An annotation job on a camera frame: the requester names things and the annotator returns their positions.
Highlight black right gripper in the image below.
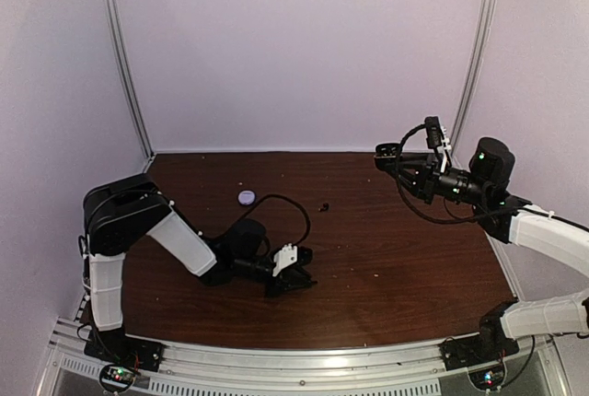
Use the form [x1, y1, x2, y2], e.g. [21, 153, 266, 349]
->
[386, 152, 491, 206]

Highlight black earbud charging case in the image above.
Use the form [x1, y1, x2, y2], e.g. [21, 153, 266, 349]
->
[374, 143, 399, 172]

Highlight lilac earbud charging case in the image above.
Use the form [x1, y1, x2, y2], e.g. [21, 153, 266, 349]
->
[237, 190, 257, 206]

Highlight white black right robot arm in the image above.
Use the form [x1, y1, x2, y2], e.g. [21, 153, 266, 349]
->
[375, 137, 588, 361]

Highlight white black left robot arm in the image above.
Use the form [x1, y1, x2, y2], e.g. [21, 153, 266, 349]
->
[80, 173, 317, 363]

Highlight left controller circuit board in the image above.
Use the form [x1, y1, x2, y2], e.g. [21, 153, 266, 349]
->
[98, 364, 141, 393]

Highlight controller circuit board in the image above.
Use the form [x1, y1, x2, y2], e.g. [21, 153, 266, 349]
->
[98, 364, 141, 393]
[468, 366, 506, 391]

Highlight right controller circuit board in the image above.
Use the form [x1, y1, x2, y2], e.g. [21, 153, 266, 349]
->
[468, 366, 506, 391]

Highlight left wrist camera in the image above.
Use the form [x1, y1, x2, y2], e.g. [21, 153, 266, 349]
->
[271, 243, 313, 277]

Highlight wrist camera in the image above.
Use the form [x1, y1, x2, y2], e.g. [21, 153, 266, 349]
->
[271, 243, 313, 277]
[424, 116, 452, 174]

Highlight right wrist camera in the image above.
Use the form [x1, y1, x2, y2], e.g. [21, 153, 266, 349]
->
[424, 116, 452, 174]

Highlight black right camera cable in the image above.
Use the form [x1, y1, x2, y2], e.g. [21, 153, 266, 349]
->
[395, 123, 498, 225]

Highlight black camera cable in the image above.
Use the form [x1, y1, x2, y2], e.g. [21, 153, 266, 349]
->
[229, 192, 311, 250]
[395, 123, 498, 225]

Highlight black left camera cable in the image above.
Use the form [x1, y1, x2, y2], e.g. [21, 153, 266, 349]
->
[229, 192, 311, 250]

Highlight right aluminium corner post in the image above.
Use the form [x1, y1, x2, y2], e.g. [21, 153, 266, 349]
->
[450, 0, 497, 162]

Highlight aluminium corner post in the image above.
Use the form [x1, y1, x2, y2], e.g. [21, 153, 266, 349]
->
[450, 0, 497, 162]
[104, 0, 155, 160]

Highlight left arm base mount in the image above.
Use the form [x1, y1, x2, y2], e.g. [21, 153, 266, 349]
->
[84, 327, 164, 372]

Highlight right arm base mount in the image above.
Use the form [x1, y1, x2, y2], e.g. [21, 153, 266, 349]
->
[439, 300, 519, 371]

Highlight aluminium front rail frame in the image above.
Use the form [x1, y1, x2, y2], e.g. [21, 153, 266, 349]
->
[36, 315, 572, 396]

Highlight left aluminium corner post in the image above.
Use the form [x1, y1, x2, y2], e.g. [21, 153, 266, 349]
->
[104, 0, 155, 160]

